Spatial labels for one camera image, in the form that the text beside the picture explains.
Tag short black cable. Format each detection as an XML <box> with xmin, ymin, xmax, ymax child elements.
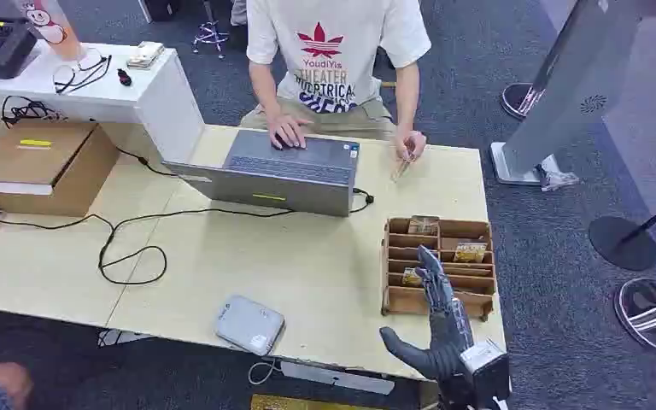
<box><xmin>115</xmin><ymin>147</ymin><xmax>179</xmax><ymax>178</ymax></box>

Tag grey laptop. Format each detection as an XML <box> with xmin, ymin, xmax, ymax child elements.
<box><xmin>162</xmin><ymin>128</ymin><xmax>362</xmax><ymax>219</ymax></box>

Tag person's left hand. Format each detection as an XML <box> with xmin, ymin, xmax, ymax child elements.
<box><xmin>393</xmin><ymin>126</ymin><xmax>428</xmax><ymax>166</ymax></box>

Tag person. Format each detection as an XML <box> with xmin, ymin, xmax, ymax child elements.
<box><xmin>238</xmin><ymin>0</ymin><xmax>433</xmax><ymax>167</ymax></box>

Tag wooden card box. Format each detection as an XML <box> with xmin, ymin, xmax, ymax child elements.
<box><xmin>381</xmin><ymin>215</ymin><xmax>498</xmax><ymax>323</ymax></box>

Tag grey printed key card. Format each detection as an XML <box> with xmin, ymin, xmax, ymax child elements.
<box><xmin>407</xmin><ymin>214</ymin><xmax>441</xmax><ymax>237</ymax></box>

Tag white power strip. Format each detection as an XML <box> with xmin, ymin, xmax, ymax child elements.
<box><xmin>279</xmin><ymin>361</ymin><xmax>395</xmax><ymax>396</ymax></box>

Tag small chrome round base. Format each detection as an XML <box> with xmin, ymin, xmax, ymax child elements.
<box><xmin>500</xmin><ymin>82</ymin><xmax>547</xmax><ymax>121</ymax></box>

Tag yellow board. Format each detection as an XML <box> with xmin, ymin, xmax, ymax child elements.
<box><xmin>250</xmin><ymin>394</ymin><xmax>389</xmax><ymax>410</ymax></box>

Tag black cable bundle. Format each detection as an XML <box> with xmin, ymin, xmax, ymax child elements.
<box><xmin>0</xmin><ymin>95</ymin><xmax>69</xmax><ymax>128</ymax></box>

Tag crumpled plastic wrap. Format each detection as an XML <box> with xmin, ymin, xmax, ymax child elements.
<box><xmin>536</xmin><ymin>154</ymin><xmax>581</xmax><ymax>192</ymax></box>

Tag grey standing panel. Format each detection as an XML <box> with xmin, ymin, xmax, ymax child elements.
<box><xmin>489</xmin><ymin>0</ymin><xmax>656</xmax><ymax>188</ymax></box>

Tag long black power cable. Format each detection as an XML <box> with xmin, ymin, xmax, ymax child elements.
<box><xmin>0</xmin><ymin>187</ymin><xmax>376</xmax><ymax>286</ymax></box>

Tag white cabinet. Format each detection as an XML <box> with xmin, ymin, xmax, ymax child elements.
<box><xmin>0</xmin><ymin>41</ymin><xmax>206</xmax><ymax>167</ymax></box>

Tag thin white cable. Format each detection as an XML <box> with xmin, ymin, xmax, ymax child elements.
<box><xmin>247</xmin><ymin>357</ymin><xmax>283</xmax><ymax>387</ymax></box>

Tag black framed glasses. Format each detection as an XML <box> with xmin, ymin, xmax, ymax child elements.
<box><xmin>52</xmin><ymin>52</ymin><xmax>113</xmax><ymax>96</ymax></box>

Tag large chrome round base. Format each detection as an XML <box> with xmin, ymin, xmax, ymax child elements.
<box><xmin>613</xmin><ymin>277</ymin><xmax>656</xmax><ymax>359</ymax></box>

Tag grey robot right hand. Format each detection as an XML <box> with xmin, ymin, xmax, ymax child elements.
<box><xmin>379</xmin><ymin>244</ymin><xmax>477</xmax><ymax>384</ymax></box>

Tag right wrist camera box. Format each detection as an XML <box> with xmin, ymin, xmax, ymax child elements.
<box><xmin>458</xmin><ymin>338</ymin><xmax>512</xmax><ymax>410</ymax></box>

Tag black stanchion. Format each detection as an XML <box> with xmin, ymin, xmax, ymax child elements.
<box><xmin>588</xmin><ymin>189</ymin><xmax>656</xmax><ymax>272</ymax></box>

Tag person's right hand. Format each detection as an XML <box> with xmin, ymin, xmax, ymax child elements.
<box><xmin>266</xmin><ymin>110</ymin><xmax>313</xmax><ymax>152</ymax></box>

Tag cartoon print cup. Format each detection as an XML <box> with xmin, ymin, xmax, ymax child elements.
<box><xmin>10</xmin><ymin>0</ymin><xmax>89</xmax><ymax>62</ymax></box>

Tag black box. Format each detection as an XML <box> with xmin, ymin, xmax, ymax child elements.
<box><xmin>138</xmin><ymin>0</ymin><xmax>182</xmax><ymax>24</ymax></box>

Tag flat grey device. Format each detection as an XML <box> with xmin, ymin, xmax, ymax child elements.
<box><xmin>214</xmin><ymin>295</ymin><xmax>286</xmax><ymax>358</ymax></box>

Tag metal chair base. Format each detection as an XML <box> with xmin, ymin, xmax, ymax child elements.
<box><xmin>191</xmin><ymin>20</ymin><xmax>231</xmax><ymax>60</ymax></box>

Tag cardboard box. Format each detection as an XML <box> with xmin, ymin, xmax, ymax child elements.
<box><xmin>0</xmin><ymin>120</ymin><xmax>120</xmax><ymax>219</ymax></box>

